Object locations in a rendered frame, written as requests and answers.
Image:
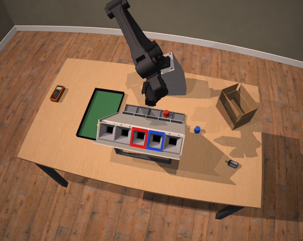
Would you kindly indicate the orange digital multimeter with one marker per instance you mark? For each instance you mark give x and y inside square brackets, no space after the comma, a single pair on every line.
[57,93]

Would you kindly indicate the blue round disc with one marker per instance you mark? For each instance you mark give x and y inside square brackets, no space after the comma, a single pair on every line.
[197,129]

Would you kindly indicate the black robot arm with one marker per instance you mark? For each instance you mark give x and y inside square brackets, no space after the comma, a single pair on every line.
[147,56]

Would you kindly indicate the red plug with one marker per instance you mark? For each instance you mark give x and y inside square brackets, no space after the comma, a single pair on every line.
[166,113]

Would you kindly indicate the grey slanted panel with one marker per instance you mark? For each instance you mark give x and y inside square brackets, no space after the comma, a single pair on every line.
[145,118]

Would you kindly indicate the green tray with black rim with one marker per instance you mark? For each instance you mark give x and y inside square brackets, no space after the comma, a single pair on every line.
[103,102]

